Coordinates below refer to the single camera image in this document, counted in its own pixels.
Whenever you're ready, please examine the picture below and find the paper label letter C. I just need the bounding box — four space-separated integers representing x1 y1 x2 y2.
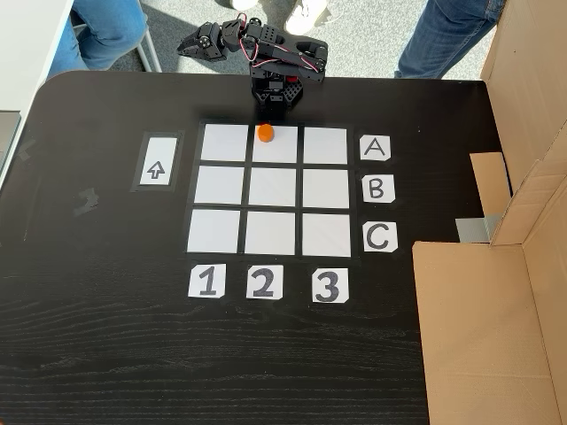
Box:
362 220 399 252

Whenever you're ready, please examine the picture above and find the brown cardboard screen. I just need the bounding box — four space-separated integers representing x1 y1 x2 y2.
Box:
411 174 567 425
469 0 567 245

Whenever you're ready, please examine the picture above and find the paper label number 1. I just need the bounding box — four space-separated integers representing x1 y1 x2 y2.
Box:
188 263 227 299

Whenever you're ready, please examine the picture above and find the white arrow paper sheet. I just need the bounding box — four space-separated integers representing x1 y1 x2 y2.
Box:
139 136 178 187

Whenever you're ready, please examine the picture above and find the paper label letter A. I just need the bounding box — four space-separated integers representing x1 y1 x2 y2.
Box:
359 135 392 161

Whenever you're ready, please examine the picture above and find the paper label number 2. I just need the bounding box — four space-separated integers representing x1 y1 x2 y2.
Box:
245 264 284 300

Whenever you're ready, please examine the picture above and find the white desk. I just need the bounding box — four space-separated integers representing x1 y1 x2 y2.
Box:
0 0 74 191

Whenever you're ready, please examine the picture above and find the paper label letter B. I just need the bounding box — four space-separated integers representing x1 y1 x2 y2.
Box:
361 174 396 204

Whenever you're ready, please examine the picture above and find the white nine-square grid sheet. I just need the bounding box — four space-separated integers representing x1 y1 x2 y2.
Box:
184 120 361 262

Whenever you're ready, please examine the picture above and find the grey duct tape strip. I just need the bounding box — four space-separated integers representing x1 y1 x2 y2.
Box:
454 213 504 243

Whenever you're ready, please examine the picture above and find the grey flat device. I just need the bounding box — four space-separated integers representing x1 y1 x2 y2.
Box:
0 110 22 176

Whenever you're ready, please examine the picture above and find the white metal chair leg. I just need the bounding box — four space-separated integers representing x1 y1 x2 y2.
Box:
136 26 163 73

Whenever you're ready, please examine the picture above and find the paper label number 3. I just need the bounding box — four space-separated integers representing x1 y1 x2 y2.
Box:
311 267 350 304

